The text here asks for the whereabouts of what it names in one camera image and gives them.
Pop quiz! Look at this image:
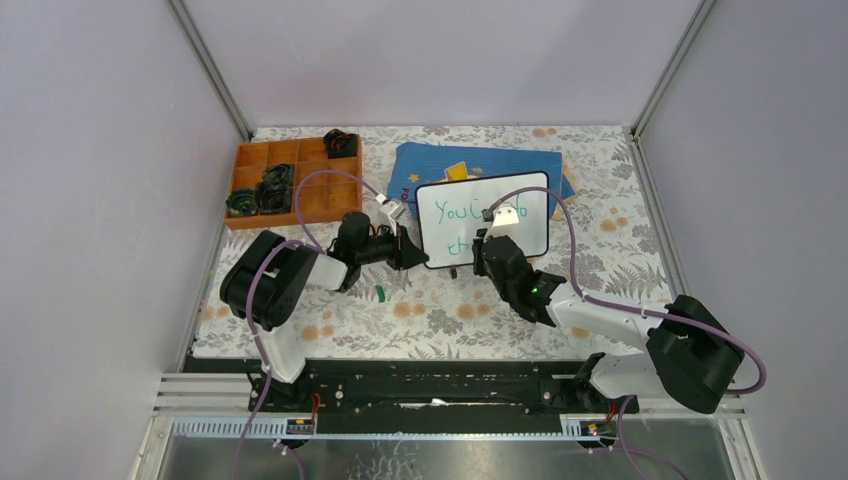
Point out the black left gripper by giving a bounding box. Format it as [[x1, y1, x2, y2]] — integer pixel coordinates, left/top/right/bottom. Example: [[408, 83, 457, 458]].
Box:
[[354, 220, 428, 270]]

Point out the white board with black frame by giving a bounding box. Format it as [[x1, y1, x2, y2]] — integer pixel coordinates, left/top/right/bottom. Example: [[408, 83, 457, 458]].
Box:
[[415, 171, 552, 270]]

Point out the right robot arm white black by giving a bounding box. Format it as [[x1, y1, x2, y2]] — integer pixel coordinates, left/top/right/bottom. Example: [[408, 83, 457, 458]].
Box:
[[472, 229, 745, 414]]

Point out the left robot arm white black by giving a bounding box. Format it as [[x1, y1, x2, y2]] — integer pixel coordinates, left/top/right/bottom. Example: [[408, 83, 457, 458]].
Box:
[[219, 212, 429, 411]]

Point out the blue cartoon print cloth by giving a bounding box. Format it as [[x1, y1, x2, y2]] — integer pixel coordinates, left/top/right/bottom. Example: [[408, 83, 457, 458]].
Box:
[[387, 142, 577, 217]]

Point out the wooden compartment tray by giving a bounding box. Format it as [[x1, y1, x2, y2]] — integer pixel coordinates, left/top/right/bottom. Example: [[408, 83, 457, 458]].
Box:
[[224, 137, 364, 230]]

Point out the floral patterned tablecloth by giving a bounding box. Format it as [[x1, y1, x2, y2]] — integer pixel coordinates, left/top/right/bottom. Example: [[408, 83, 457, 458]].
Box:
[[192, 125, 694, 362]]

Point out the dark rolled sock with orange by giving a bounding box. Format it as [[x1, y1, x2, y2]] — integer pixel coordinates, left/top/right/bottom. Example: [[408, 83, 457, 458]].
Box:
[[323, 129, 359, 159]]

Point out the black rolled sock middle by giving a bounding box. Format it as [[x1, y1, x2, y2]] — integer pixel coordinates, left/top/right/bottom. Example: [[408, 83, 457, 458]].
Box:
[[255, 182, 292, 215]]

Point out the dark rolled sock with green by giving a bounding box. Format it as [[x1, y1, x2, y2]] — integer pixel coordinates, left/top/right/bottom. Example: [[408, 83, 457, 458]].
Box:
[[262, 164, 294, 189]]

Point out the blue green rolled sock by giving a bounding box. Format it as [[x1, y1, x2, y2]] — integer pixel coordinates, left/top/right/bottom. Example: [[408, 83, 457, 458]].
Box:
[[225, 188, 259, 218]]

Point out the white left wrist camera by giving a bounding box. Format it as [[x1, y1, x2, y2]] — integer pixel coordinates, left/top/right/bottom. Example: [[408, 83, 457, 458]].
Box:
[[375, 193, 405, 235]]

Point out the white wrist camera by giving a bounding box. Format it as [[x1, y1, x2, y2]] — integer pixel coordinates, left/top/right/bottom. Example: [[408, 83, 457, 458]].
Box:
[[482, 203, 520, 240], [375, 193, 405, 235]]

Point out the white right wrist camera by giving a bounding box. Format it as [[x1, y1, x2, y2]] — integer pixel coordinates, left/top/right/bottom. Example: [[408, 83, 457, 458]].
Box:
[[482, 203, 520, 240]]

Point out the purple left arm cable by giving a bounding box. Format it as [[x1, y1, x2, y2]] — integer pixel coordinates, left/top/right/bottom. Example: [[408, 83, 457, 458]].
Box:
[[228, 169, 384, 480]]

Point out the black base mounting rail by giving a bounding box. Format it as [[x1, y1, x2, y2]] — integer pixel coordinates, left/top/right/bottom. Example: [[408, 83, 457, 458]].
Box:
[[185, 358, 639, 421]]

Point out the aluminium frame post right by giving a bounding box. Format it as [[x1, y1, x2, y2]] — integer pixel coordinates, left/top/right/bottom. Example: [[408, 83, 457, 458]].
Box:
[[625, 0, 720, 297]]

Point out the aluminium frame post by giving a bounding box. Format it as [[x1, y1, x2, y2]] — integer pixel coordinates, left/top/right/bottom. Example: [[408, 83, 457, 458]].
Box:
[[165, 0, 253, 374], [625, 0, 720, 297]]

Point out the slotted grey cable duct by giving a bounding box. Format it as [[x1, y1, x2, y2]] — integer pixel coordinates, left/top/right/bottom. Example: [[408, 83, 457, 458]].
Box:
[[172, 411, 617, 442]]

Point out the aluminium frame post left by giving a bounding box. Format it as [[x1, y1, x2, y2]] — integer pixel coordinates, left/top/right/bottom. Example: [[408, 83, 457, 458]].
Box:
[[165, 0, 253, 374]]

